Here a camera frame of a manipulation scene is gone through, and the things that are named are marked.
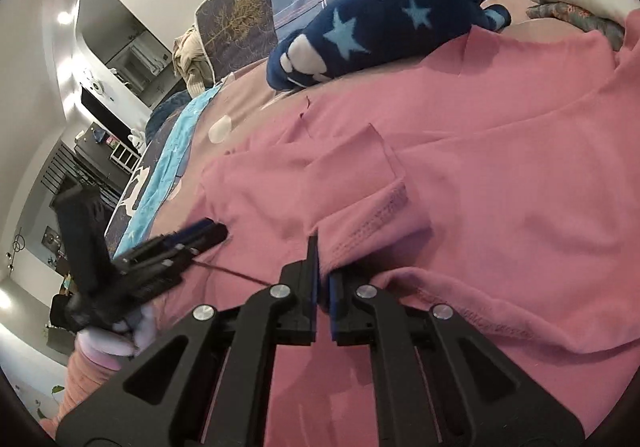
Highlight pink t-shirt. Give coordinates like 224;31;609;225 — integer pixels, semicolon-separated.
152;9;640;447

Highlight white rack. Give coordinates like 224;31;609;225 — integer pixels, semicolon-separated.
112;142;142;174

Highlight cyan and navy printed blanket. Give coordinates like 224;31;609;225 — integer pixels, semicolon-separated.
112;86;224;259

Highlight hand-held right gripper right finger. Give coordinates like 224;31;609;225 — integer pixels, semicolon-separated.
327;271;587;447

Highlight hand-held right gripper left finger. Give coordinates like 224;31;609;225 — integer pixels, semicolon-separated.
54;234;321;447

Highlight person's left hand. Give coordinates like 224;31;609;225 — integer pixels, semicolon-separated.
75;304;157;359

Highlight person's left forearm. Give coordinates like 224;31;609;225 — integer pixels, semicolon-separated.
41;341;125;430

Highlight dark slatted panel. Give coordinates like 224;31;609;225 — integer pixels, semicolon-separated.
39;142;82;198

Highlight arched mirror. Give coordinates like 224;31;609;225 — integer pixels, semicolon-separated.
75;0;187;108

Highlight white round device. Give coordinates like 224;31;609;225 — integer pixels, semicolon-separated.
82;69;109;98

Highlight beige clothing pile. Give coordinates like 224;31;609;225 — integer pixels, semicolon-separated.
172;26;216;98

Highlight dark cabinet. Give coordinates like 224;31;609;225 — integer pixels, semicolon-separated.
72;124;127;188

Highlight dark blue knitted cloth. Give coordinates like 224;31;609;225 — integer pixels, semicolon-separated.
145;92;194;138

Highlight pink polka dot bed sheet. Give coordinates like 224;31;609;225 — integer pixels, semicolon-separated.
150;0;640;228

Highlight black screen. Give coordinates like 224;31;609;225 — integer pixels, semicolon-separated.
80;87;135;138

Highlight floral cloth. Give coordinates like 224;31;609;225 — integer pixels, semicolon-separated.
525;1;629;50

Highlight tree print pillow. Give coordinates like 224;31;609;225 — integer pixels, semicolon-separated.
194;0;281;78

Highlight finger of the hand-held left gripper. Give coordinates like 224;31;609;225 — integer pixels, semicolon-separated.
150;220;217;250
116;225;230;278

